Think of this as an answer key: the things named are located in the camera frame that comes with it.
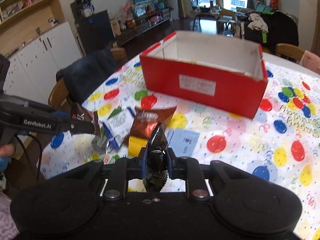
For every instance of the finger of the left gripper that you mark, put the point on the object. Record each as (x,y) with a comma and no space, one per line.
(76,127)

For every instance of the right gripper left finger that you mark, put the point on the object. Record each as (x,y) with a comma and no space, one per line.
(121,172)

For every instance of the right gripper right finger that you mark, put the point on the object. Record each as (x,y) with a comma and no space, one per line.
(189,170)

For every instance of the light blue snack packet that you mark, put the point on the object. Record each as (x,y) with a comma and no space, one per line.
(182,142)

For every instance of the yellow minion snack packet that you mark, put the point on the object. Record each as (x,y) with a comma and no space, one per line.
(135,145)

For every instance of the black foil snack packet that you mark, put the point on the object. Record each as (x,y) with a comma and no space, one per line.
(156,171)

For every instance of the white blue snack packet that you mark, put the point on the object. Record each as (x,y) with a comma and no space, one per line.
(118,127)

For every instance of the brown m&m's packet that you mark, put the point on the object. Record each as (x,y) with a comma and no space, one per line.
(82,114)

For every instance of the operator hand blue glove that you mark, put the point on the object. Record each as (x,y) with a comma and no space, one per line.
(6,152)

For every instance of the wooden chair left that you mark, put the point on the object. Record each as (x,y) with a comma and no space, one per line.
(60,92)

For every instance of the wooden chair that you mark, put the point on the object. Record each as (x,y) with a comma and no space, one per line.
(289,52)
(60,92)

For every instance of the green snack packet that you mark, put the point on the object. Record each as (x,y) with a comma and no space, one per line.
(113,113)

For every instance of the white cabinet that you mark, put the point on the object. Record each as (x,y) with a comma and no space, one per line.
(33,69)

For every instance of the dark jeans on chair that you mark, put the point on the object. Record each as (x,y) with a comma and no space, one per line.
(86,74)

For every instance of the copper red foil snack bag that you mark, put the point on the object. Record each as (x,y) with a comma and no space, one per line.
(147,119)

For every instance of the black side cabinet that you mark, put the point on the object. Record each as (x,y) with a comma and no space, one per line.
(94,29)

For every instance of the balloon pattern tablecloth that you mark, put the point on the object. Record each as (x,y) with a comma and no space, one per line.
(281,144)

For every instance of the red cardboard box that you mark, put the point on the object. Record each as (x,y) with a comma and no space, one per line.
(218,71)

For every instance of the tv console shelf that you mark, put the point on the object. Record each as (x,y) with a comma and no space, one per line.
(143,23)

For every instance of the wooden chair far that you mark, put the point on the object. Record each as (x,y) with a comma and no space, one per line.
(289,52)

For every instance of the black clothes pile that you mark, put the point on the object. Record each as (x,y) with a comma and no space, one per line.
(281,29)

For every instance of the pink cloth on chair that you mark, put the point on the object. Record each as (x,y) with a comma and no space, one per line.
(310,61)

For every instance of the wooden wall shelf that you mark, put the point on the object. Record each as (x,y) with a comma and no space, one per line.
(24,20)

